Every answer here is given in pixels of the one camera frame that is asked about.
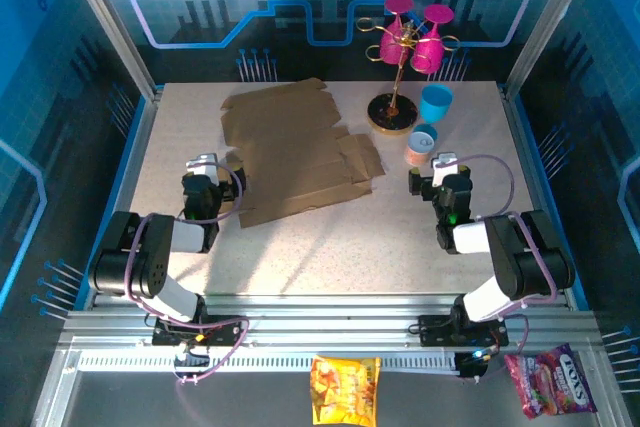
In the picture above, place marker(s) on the pink stemmed glass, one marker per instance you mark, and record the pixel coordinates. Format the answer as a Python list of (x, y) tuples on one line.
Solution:
[(392, 44), (430, 52)]

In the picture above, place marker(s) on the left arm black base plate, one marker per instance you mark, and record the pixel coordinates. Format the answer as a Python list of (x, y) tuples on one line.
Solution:
[(227, 332)]

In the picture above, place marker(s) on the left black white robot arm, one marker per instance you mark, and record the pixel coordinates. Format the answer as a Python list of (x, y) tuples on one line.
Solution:
[(160, 272)]

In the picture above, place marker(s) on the purple candy bag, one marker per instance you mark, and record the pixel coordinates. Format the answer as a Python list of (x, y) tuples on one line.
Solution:
[(550, 387)]

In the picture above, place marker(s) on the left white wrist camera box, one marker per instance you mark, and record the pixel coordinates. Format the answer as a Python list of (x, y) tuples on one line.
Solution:
[(202, 166)]

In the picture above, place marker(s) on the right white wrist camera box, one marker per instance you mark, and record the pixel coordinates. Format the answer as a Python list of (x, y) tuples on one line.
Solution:
[(444, 167)]

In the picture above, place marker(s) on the brown cardboard paper box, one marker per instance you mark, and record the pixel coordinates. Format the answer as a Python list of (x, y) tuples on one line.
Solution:
[(295, 152)]

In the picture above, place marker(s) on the white connector module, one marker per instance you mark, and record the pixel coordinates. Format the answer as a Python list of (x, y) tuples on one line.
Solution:
[(192, 356)]

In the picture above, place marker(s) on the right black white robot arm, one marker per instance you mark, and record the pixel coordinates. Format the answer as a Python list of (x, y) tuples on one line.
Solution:
[(530, 267)]

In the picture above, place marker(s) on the aluminium frame post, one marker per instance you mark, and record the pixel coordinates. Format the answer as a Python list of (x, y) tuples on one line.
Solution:
[(547, 17), (107, 17)]

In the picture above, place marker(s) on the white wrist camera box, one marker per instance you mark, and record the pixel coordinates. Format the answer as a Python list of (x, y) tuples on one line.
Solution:
[(202, 166), (444, 167)]

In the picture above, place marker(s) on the blue plastic cup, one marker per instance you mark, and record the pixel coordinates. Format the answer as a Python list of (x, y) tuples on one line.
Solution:
[(436, 104)]

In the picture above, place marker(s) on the black controller module with light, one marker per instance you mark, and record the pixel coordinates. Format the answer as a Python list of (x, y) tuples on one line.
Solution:
[(472, 364)]

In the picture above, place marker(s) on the yellow snack bag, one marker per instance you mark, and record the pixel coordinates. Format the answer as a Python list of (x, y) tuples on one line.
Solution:
[(345, 389)]

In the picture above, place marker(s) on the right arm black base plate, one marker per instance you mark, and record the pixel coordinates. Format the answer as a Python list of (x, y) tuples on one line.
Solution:
[(435, 331)]

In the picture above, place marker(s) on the aluminium frame rail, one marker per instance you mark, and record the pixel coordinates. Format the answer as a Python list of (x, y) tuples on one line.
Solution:
[(330, 319)]

